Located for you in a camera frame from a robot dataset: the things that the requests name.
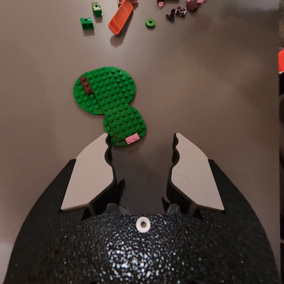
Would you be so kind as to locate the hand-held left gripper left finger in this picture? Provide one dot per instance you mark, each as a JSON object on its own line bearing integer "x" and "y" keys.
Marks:
{"x": 91, "y": 177}

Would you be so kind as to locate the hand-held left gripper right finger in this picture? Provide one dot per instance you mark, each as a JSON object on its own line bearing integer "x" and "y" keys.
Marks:
{"x": 195, "y": 177}

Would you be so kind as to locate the green lego baseplate assembly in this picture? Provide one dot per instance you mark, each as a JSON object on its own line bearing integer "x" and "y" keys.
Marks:
{"x": 111, "y": 99}

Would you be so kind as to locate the small green lego brick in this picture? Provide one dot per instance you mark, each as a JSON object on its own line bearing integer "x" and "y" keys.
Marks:
{"x": 87, "y": 24}
{"x": 97, "y": 10}

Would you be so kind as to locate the green round lego piece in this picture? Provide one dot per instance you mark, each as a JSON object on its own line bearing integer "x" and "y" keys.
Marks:
{"x": 147, "y": 24}

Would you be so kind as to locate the orange lego brick separator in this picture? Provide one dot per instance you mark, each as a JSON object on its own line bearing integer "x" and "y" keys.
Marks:
{"x": 121, "y": 18}

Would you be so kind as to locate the dark brown lego clip piece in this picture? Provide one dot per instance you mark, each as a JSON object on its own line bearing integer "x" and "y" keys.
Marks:
{"x": 170, "y": 16}

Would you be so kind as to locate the dark brown lego plate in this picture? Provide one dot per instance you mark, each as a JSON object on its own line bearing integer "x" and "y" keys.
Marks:
{"x": 180, "y": 11}

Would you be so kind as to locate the wood grain lego tile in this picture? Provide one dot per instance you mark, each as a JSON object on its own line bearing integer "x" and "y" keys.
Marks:
{"x": 192, "y": 6}

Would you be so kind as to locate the pile of pink lego pieces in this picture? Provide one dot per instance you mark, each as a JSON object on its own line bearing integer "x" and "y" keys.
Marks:
{"x": 160, "y": 4}

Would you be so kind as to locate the orange object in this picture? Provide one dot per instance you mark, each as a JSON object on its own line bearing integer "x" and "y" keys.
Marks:
{"x": 281, "y": 62}

